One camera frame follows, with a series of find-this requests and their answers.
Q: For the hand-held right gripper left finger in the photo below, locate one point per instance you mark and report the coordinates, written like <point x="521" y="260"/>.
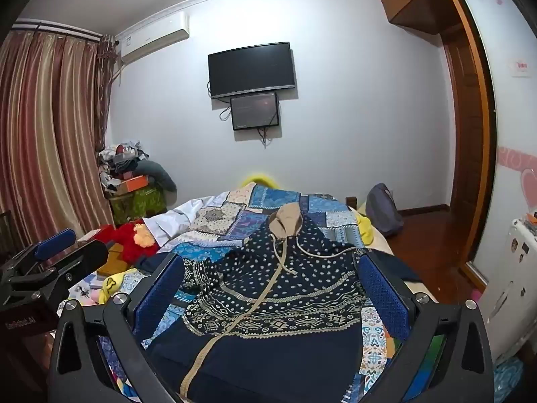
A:
<point x="161" y="289"/>

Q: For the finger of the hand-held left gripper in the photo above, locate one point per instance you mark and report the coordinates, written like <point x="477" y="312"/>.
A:
<point x="54" y="244"/>
<point x="86" y="256"/>

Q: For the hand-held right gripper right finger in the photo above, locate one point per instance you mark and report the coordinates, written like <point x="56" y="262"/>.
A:
<point x="384" y="298"/>

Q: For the navy patterned hoodie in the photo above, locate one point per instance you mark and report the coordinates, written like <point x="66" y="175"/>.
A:
<point x="289" y="302"/>

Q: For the pile of mixed clothes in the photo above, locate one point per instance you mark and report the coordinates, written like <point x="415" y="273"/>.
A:
<point x="119" y="159"/>

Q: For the mustard yellow cloth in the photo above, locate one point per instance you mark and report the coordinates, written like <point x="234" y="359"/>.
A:
<point x="111" y="260"/>

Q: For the yellow cartoon print cloth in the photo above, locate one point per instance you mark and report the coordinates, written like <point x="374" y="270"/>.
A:
<point x="115" y="286"/>

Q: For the red plush toy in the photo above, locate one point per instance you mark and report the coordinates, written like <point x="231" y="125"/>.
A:
<point x="130" y="245"/>

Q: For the orange cardboard box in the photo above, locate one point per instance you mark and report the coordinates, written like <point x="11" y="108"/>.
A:
<point x="132" y="184"/>

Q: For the grey backpack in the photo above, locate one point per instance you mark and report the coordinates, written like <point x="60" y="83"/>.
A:
<point x="384" y="210"/>

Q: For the pink slipper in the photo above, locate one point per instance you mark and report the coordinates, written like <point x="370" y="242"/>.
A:
<point x="475" y="294"/>

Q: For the blue patchwork quilt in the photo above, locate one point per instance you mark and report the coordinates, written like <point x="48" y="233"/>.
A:
<point x="235" y="222"/>

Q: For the striped red curtain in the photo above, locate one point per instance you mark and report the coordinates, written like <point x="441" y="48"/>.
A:
<point x="50" y="134"/>

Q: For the white appliance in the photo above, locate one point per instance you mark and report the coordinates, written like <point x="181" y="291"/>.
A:
<point x="509" y="285"/>

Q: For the yellow fuzzy cushion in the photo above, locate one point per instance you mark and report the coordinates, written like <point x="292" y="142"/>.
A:
<point x="256" y="177"/>

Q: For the wooden door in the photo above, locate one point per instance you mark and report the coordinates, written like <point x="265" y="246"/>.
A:
<point x="465" y="134"/>

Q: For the curtain rod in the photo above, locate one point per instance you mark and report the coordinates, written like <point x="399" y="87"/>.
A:
<point x="63" y="29"/>

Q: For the white air conditioner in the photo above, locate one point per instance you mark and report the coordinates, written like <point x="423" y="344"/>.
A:
<point x="153" y="37"/>

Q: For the wooden bed post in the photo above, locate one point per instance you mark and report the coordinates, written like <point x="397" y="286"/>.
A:
<point x="351" y="201"/>

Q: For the pink heart wall sticker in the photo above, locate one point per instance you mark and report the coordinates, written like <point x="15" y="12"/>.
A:
<point x="524" y="176"/>

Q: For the small black wall monitor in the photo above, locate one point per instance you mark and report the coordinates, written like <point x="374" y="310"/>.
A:
<point x="255" y="110"/>

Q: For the black wall television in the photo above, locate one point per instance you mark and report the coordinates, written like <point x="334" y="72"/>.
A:
<point x="251" y="69"/>

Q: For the white wall label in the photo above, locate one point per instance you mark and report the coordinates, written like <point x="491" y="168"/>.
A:
<point x="519" y="68"/>

